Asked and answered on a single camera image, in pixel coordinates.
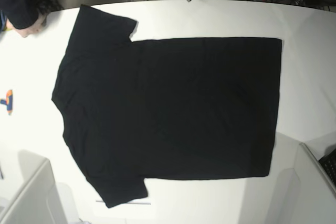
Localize black T-shirt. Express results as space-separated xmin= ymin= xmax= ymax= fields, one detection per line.
xmin=52 ymin=5 xmax=282 ymax=208

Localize orange blue toy tool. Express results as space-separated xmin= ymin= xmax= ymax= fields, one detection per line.
xmin=1 ymin=90 xmax=13 ymax=115

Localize white bin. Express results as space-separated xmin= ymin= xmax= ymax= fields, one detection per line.
xmin=279 ymin=144 xmax=335 ymax=223
xmin=1 ymin=150 xmax=68 ymax=223

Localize person in dark clothing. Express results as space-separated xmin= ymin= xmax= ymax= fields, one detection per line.
xmin=1 ymin=0 xmax=48 ymax=38

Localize white bin right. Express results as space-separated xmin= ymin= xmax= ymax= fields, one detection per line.
xmin=279 ymin=144 xmax=335 ymax=223

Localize white bin left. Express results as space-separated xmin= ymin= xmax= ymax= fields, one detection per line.
xmin=1 ymin=150 xmax=68 ymax=223

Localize black keyboard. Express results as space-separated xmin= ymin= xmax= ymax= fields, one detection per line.
xmin=319 ymin=150 xmax=336 ymax=185

